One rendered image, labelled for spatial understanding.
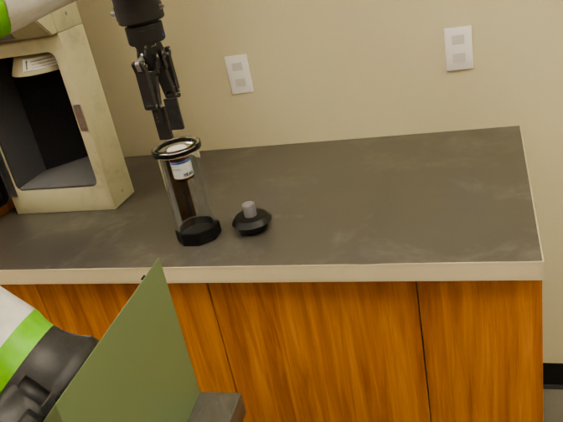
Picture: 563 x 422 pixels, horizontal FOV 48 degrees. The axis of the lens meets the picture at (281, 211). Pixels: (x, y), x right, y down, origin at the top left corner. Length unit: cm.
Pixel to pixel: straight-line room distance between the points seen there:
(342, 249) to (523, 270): 35
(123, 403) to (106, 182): 100
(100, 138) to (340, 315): 79
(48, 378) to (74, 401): 10
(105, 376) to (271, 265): 60
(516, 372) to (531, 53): 84
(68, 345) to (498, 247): 79
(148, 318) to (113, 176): 94
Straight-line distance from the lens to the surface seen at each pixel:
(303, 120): 193
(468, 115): 187
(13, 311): 85
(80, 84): 169
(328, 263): 126
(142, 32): 131
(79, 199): 181
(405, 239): 131
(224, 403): 99
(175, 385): 94
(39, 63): 174
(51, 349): 83
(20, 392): 83
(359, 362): 143
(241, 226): 141
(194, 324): 149
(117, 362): 80
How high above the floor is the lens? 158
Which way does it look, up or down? 25 degrees down
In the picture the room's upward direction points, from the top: 11 degrees counter-clockwise
